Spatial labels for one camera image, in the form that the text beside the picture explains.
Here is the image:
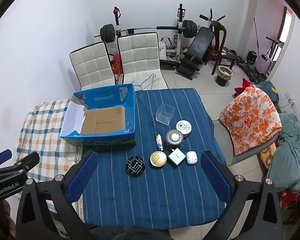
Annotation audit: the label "red printed cloth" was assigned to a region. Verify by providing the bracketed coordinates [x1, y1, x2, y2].
[277, 189, 300, 226]

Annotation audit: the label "black round compact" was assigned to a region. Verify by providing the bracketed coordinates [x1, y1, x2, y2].
[126, 156, 146, 177]

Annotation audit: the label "black sit-up bench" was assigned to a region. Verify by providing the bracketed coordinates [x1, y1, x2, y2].
[175, 9, 227, 81]

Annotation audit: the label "gold round compact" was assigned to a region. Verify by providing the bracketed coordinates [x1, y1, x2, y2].
[150, 150, 167, 168]

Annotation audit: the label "blue clothes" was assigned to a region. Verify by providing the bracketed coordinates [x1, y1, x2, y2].
[254, 80, 281, 106]

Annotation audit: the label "brown wooden chair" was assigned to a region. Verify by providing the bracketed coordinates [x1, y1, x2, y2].
[210, 21, 240, 76]

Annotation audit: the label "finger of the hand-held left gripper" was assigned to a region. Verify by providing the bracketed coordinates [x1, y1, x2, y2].
[0, 152, 40, 174]
[0, 149, 13, 167]

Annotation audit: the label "white earbuds case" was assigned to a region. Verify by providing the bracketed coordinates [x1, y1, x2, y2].
[186, 151, 199, 166]

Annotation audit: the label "white round tin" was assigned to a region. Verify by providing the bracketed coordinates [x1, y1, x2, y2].
[176, 120, 192, 138]

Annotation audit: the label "white padded chair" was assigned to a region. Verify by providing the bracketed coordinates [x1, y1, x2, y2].
[117, 32, 169, 91]
[69, 42, 117, 91]

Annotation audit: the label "blue cardboard box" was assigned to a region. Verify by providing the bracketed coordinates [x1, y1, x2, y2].
[60, 83, 137, 152]

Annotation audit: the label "blue striped tablecloth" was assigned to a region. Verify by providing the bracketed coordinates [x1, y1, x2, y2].
[76, 88, 227, 231]

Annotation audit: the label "metal wire hanger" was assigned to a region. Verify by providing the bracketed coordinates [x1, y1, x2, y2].
[130, 79, 143, 91]
[140, 74, 162, 91]

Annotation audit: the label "white square charger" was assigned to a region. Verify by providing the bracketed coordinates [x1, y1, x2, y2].
[168, 148, 186, 166]

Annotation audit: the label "black exercise stand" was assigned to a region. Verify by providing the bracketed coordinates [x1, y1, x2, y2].
[261, 36, 284, 62]

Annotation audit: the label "black trash bin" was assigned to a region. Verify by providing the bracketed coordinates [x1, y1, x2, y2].
[216, 66, 233, 87]

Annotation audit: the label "yellow printed cloth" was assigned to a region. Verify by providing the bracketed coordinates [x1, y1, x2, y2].
[259, 144, 277, 173]

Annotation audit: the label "silver round tin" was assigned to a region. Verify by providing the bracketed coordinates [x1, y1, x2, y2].
[166, 129, 184, 148]

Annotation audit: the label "orange floral cloth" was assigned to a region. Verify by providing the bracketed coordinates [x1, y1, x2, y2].
[219, 87, 283, 156]

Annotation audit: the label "black barbell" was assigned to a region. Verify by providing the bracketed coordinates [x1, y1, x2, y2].
[94, 19, 198, 43]

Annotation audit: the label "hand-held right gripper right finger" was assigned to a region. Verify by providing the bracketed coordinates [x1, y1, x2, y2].
[201, 150, 283, 240]

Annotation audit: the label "plaid blanket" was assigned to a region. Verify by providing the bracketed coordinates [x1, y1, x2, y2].
[16, 99, 86, 221]

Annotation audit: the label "red plastic bag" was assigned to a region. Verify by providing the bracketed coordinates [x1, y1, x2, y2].
[111, 53, 123, 84]

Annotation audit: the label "clear plastic box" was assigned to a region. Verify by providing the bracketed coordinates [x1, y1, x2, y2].
[156, 102, 175, 126]

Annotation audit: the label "white barbell rack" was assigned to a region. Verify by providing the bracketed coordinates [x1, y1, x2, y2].
[112, 4, 188, 58]

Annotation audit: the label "teal blanket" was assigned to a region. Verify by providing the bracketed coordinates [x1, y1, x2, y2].
[267, 112, 300, 193]

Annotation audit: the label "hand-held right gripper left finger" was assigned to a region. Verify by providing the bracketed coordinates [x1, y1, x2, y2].
[15, 150, 99, 240]

